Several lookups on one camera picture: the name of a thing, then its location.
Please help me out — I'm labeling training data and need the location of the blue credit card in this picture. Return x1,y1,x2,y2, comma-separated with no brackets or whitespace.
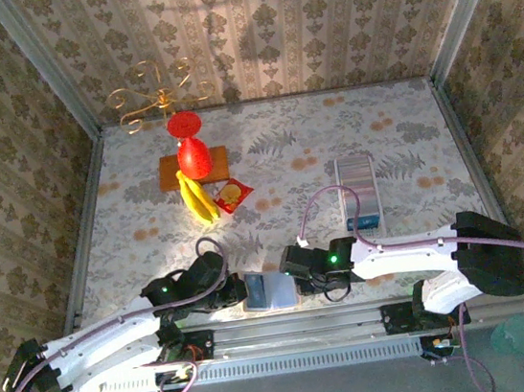
243,272,270,308
346,213,383,233

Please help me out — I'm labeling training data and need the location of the beige card holder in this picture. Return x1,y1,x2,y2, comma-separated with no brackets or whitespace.
237,264,304,315

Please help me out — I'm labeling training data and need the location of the stack of credit cards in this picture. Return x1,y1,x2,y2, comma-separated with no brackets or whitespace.
336,154,381,219

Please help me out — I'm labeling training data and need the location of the white card tray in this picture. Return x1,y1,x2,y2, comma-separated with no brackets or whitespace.
332,151,387,236

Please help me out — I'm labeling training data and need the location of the small controller board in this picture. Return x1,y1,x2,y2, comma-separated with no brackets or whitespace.
419,332,459,363
152,365,195,392

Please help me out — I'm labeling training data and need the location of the yellow banana bunch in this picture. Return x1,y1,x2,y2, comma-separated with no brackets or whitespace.
174,166,222,228

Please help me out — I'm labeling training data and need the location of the red snack packet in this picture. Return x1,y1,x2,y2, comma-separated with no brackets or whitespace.
210,174,258,217

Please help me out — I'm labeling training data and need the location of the brown wooden board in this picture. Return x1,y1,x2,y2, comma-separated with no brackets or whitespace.
155,145,232,192

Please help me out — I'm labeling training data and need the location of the red plastic goblet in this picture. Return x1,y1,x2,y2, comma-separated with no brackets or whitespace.
164,107,216,184

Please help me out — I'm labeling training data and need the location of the floral patterned table cover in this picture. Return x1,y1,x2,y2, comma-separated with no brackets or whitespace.
47,68,521,342

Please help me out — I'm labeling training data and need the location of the translucent green plastic cup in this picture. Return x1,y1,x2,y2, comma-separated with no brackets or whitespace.
488,314,524,362

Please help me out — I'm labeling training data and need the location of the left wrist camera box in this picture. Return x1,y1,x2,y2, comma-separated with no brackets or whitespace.
180,248,230,289

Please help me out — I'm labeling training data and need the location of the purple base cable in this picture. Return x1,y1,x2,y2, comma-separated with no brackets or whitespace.
133,352,203,392
452,299,497,392

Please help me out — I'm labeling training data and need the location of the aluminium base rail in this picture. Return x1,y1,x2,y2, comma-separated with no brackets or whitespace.
182,281,524,361

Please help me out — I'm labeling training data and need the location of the grey slotted cable duct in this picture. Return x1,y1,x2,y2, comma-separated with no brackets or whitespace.
95,333,427,392

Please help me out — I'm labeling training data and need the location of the aluminium side rail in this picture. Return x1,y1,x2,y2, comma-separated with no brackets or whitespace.
39,129,130,334
428,69,524,290

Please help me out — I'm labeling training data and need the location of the gold wire stand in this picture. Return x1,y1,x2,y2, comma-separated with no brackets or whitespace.
102,51,220,138

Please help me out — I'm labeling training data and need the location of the aluminium frame post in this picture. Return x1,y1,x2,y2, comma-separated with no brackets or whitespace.
0,0,104,151
418,0,524,88

